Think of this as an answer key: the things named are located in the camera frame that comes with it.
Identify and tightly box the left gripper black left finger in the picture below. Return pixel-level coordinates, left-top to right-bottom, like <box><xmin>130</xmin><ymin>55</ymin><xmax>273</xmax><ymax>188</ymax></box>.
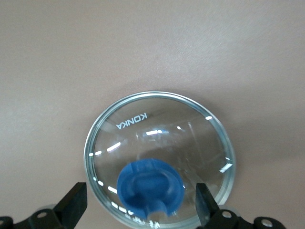
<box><xmin>14</xmin><ymin>182</ymin><xmax>88</xmax><ymax>229</ymax></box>

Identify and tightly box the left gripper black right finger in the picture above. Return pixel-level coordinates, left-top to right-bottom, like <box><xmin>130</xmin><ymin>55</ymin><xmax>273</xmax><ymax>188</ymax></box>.
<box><xmin>195</xmin><ymin>183</ymin><xmax>257</xmax><ymax>229</ymax></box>

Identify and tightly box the glass lid with blue knob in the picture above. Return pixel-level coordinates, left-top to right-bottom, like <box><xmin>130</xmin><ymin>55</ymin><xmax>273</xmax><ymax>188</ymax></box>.
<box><xmin>83</xmin><ymin>90</ymin><xmax>236</xmax><ymax>229</ymax></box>

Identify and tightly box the brown table cover mat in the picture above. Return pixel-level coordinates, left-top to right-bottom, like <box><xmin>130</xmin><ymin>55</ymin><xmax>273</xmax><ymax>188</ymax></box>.
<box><xmin>0</xmin><ymin>0</ymin><xmax>305</xmax><ymax>229</ymax></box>

